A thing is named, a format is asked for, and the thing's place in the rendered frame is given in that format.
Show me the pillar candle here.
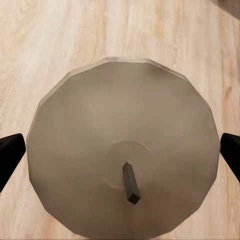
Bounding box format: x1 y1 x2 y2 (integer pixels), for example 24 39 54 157
26 57 221 240

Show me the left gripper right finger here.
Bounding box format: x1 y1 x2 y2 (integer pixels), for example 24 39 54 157
220 132 240 182

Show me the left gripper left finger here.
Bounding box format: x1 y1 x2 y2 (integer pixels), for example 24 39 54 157
0 133 27 193

